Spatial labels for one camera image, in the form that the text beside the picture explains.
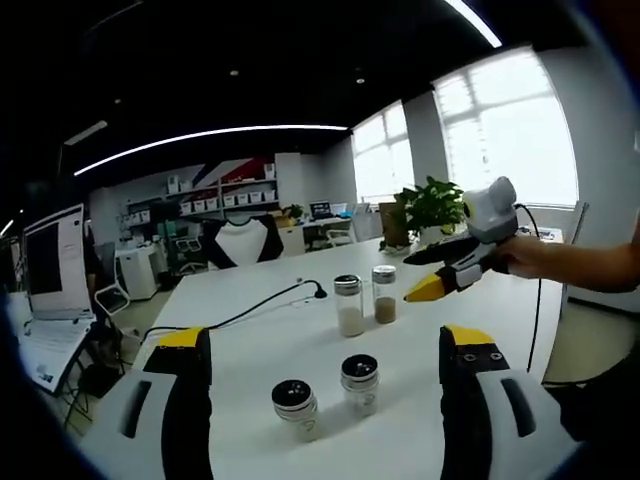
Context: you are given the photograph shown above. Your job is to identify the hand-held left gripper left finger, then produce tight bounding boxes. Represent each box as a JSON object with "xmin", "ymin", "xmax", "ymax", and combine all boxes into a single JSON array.
[{"xmin": 78, "ymin": 326, "xmax": 215, "ymax": 480}]

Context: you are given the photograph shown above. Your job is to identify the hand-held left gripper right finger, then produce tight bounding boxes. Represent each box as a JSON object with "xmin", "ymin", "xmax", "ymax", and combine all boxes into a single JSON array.
[{"xmin": 438, "ymin": 323, "xmax": 585, "ymax": 480}]

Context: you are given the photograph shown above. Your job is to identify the large seasoning bottle brown contents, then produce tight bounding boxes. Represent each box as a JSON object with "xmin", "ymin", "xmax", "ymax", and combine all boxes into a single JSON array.
[{"xmin": 371, "ymin": 264, "xmax": 399, "ymax": 325}]

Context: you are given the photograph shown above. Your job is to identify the large seasoning bottle white contents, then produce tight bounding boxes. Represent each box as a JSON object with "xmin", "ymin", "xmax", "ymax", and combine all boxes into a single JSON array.
[{"xmin": 333, "ymin": 273, "xmax": 365, "ymax": 339}]

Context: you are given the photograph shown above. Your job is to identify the small glass seasoning bottle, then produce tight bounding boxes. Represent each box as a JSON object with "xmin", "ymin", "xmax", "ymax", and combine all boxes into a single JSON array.
[
  {"xmin": 340, "ymin": 354, "xmax": 380, "ymax": 419},
  {"xmin": 271, "ymin": 378, "xmax": 321, "ymax": 444}
]

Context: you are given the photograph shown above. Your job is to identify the person's right hand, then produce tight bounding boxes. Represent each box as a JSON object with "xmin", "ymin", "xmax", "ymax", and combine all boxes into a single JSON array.
[{"xmin": 493, "ymin": 234, "xmax": 567, "ymax": 282}]

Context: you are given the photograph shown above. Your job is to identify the potted plant in white pot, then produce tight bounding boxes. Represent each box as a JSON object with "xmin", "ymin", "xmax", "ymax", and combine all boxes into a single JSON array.
[{"xmin": 394, "ymin": 175, "xmax": 466, "ymax": 246}]

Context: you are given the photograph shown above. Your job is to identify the brown paper bag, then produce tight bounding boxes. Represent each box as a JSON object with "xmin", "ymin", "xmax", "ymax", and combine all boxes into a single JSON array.
[{"xmin": 378, "ymin": 201, "xmax": 401, "ymax": 247}]

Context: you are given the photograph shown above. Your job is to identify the black laptop stand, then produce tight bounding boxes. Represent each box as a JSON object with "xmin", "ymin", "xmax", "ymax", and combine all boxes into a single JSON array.
[{"xmin": 54, "ymin": 319, "xmax": 127, "ymax": 431}]

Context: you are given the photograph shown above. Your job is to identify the wide window with white blinds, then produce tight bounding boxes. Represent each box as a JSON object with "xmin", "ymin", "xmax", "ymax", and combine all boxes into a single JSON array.
[{"xmin": 432, "ymin": 47, "xmax": 580, "ymax": 206}]

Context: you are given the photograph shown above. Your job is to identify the person's dark trousers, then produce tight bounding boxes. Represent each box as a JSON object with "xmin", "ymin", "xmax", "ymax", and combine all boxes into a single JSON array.
[{"xmin": 542, "ymin": 344, "xmax": 640, "ymax": 446}]

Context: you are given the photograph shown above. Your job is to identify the white low cabinet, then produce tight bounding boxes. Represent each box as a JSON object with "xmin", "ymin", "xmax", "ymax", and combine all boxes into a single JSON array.
[{"xmin": 277, "ymin": 225, "xmax": 306, "ymax": 256}]

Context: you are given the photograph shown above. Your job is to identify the white air purifier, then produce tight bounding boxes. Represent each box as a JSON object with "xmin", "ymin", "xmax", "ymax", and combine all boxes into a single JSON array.
[{"xmin": 117, "ymin": 247, "xmax": 161, "ymax": 301}]

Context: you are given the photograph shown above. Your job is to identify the silver laptop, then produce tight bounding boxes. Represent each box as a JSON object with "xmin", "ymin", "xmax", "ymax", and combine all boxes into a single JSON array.
[{"xmin": 18, "ymin": 203, "xmax": 97, "ymax": 397}]

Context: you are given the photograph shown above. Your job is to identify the long ceiling light strip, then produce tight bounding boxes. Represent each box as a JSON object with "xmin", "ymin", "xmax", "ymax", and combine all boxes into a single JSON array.
[
  {"xmin": 444, "ymin": 0, "xmax": 502, "ymax": 49},
  {"xmin": 74, "ymin": 124, "xmax": 349, "ymax": 177}
]

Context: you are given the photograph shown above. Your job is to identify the chair with black white shirt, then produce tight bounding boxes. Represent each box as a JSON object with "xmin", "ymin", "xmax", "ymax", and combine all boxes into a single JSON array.
[{"xmin": 202, "ymin": 214, "xmax": 285, "ymax": 271}]

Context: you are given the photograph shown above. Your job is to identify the black power cable with plug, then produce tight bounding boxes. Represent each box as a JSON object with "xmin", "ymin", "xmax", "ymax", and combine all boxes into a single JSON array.
[{"xmin": 142, "ymin": 279, "xmax": 329, "ymax": 346}]

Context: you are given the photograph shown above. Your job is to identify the wall shelf with white bins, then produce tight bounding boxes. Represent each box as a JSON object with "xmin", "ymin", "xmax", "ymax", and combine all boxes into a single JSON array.
[{"xmin": 124, "ymin": 169, "xmax": 281, "ymax": 217}]

